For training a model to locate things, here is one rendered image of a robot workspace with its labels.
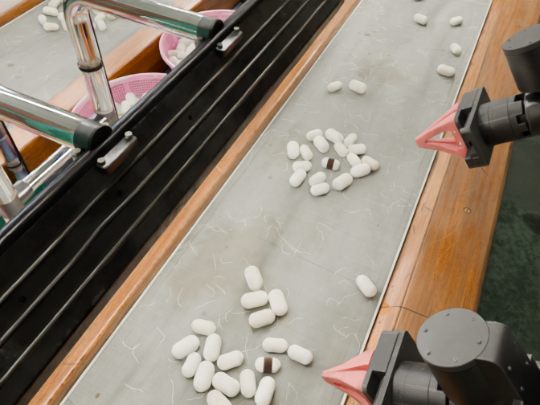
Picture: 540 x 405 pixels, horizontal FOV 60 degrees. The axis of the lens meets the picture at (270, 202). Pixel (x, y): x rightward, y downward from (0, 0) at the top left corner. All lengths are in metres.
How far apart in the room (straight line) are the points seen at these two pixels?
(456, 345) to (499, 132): 0.34
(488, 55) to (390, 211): 0.50
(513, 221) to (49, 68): 1.56
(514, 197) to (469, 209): 1.21
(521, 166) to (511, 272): 0.54
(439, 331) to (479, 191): 0.44
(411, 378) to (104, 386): 0.36
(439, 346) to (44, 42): 1.02
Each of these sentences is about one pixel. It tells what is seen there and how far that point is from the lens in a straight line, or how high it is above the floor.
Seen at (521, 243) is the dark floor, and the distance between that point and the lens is 1.87.
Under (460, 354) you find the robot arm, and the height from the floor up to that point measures 0.98.
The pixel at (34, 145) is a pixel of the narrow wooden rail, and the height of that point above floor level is 0.75.
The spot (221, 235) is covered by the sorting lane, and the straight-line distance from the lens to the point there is 0.72.
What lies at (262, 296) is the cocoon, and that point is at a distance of 0.64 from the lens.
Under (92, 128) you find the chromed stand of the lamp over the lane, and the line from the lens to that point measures 0.32.
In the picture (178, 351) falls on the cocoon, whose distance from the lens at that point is 0.62.
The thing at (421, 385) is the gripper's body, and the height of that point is 0.89.
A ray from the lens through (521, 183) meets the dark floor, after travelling 2.07.
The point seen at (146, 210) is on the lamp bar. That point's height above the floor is 1.07.
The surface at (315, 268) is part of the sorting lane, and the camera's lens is 0.69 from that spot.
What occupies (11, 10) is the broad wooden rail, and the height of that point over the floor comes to 0.76.
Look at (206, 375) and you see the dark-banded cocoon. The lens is 0.60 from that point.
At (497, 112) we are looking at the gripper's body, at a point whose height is 0.95.
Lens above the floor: 1.32
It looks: 50 degrees down
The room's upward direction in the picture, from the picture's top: 3 degrees clockwise
